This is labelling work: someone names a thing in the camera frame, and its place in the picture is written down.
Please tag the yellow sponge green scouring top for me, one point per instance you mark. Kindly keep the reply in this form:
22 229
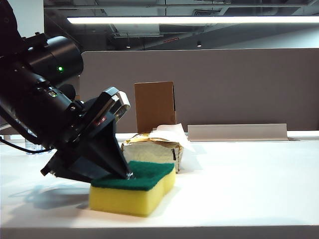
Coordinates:
129 199

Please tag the wide grey desk partition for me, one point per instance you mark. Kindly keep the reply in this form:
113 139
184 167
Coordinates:
224 87

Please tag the brown cardboard box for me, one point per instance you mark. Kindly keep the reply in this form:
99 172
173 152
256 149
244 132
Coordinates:
154 107

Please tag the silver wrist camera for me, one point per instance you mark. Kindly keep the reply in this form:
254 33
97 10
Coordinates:
123 102

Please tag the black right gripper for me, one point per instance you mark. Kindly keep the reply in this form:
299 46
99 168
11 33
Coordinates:
84 124

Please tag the crumpled paper bread bag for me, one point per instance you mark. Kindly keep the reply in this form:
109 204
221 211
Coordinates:
149 154

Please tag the long ceiling light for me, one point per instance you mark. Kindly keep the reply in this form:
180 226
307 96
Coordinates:
174 20

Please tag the clear Ganten water bottle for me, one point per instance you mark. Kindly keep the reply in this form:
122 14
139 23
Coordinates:
31 145

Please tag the small ceiling spotlight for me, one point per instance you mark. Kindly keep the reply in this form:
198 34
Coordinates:
128 46
199 44

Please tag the white tissue sheet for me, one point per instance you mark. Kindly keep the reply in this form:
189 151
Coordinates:
172 132

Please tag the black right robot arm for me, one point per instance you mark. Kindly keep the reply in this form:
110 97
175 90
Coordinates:
30 74

